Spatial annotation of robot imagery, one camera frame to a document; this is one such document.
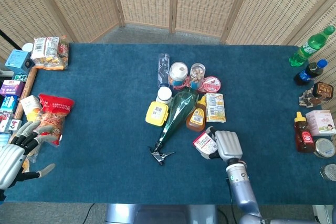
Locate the white jar blue band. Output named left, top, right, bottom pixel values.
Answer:
left=155, top=87, right=173, bottom=105

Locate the white box red flower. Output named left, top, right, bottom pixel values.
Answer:
left=8, top=119, right=23, bottom=132

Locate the wooden crate rail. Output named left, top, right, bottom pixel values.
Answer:
left=13, top=66, right=39, bottom=121

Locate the woven folding screen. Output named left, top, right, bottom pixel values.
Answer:
left=0, top=0, right=336, bottom=59

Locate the yellow white snack pouch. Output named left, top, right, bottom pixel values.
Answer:
left=204, top=92, right=227, bottom=123

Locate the red snack bag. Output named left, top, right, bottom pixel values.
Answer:
left=36, top=93, right=75, bottom=147

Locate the green box yellow lid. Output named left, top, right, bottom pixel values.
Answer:
left=145, top=101, right=170, bottom=127

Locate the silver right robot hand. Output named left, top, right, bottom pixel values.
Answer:
left=203, top=126, right=244, bottom=162

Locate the green soda bottle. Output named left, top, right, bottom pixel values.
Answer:
left=289, top=25, right=336, bottom=67

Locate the clear bag of assorted snacks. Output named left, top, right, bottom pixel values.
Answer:
left=30, top=36, right=70, bottom=71

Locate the clear snack jar white lid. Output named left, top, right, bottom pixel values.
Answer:
left=168, top=62, right=188, bottom=87

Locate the clear empty plastic bottle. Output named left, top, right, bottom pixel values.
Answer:
left=156, top=53, right=171, bottom=88

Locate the white orange box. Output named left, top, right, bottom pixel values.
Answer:
left=20, top=94, right=43, bottom=122

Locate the light blue box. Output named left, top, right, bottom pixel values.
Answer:
left=4, top=49, right=35, bottom=75

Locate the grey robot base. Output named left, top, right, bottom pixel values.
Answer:
left=104, top=204, right=218, bottom=224

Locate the purple box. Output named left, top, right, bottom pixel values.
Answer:
left=0, top=79, right=26, bottom=97

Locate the dark cola bottle blue cap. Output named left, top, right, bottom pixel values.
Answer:
left=293, top=59, right=328, bottom=86

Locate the bag of pebble candies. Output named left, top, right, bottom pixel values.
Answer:
left=298, top=89, right=324, bottom=109

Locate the red white sealed cup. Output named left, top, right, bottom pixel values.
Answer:
left=202, top=76, right=222, bottom=93

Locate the clear tube of biscuit sticks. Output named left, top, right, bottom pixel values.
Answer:
left=189, top=62, right=205, bottom=90

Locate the honey squeeze bottle yellow label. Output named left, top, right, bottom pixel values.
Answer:
left=185, top=95, right=207, bottom=132

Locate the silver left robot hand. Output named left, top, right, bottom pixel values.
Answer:
left=0, top=120, right=57, bottom=190

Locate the blue table cloth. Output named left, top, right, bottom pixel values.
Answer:
left=4, top=42, right=336, bottom=205

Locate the dark honey bottle red label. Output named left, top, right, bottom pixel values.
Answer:
left=293, top=111, right=315, bottom=153

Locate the green spray bottle black trigger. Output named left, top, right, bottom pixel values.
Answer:
left=148, top=87, right=200, bottom=166

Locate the small red-white packet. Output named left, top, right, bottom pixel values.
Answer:
left=193, top=131, right=219, bottom=159

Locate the pink white carton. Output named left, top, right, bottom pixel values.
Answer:
left=305, top=110, right=336, bottom=137

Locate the glass jar metal lid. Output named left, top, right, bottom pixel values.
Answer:
left=313, top=137, right=336, bottom=159

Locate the brown lidded box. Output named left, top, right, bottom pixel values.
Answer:
left=312, top=81, right=334, bottom=101

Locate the black cable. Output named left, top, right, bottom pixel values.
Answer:
left=83, top=202, right=95, bottom=224

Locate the blue white box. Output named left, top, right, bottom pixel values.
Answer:
left=0, top=94, right=19, bottom=133

